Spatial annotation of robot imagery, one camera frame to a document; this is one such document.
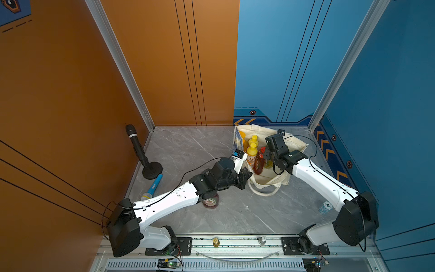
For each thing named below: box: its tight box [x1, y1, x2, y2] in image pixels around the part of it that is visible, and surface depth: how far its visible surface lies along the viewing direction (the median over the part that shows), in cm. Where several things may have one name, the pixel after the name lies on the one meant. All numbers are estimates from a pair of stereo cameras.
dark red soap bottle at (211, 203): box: [201, 192, 220, 209], surface depth 81 cm
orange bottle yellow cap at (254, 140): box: [248, 134, 259, 148], surface depth 87 cm
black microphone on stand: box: [125, 124, 164, 180], surface depth 86 cm
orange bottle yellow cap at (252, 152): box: [246, 142, 258, 168], surface depth 84 cm
